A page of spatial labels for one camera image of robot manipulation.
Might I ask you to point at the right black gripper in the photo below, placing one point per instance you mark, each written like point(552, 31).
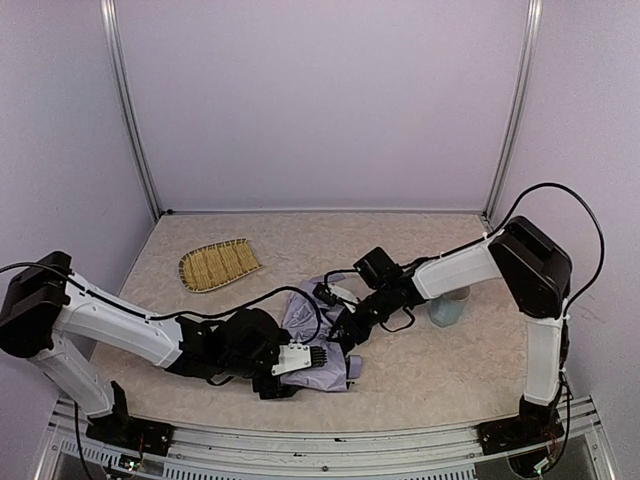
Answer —
point(345, 326)

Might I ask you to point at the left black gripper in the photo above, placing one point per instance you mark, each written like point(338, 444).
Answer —
point(273, 388)

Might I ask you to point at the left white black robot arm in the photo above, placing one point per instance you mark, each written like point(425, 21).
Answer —
point(46, 303)

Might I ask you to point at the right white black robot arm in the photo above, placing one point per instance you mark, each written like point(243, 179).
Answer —
point(534, 270)

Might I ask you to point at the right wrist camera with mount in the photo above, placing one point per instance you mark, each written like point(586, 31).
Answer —
point(333, 294)

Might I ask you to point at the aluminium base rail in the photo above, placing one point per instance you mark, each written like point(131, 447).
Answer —
point(461, 451)

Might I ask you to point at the right aluminium frame post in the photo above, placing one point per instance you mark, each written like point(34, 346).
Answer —
point(517, 108)

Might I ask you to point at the aluminium frame post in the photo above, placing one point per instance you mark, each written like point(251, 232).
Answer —
point(517, 108)
point(110, 22)

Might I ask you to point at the left aluminium frame post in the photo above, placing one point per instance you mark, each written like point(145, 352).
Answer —
point(110, 22)

